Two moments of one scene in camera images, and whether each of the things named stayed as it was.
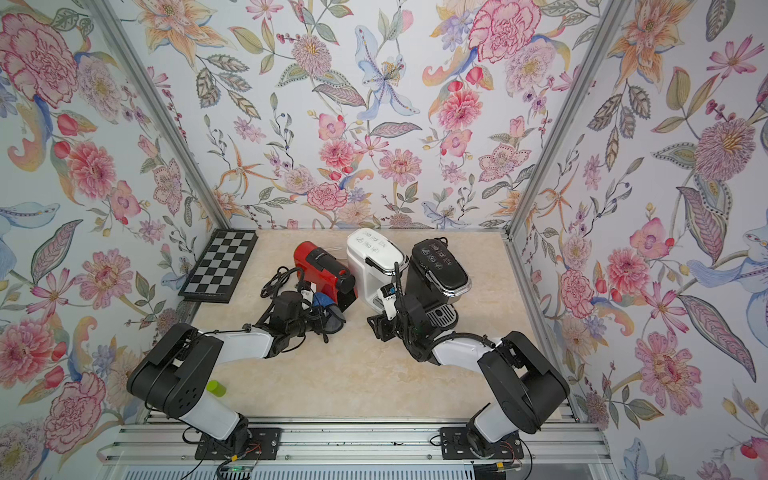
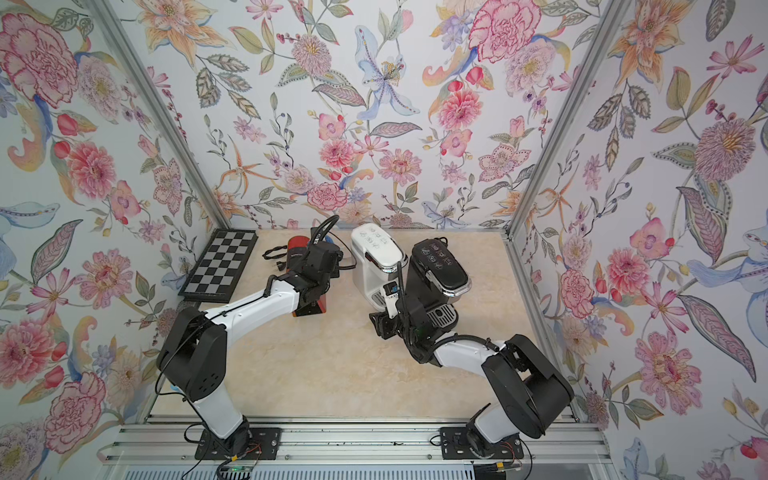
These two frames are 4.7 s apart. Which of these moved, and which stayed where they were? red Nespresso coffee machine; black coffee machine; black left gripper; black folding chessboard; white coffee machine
Moved: red Nespresso coffee machine; black left gripper
Stayed: white coffee machine; black coffee machine; black folding chessboard
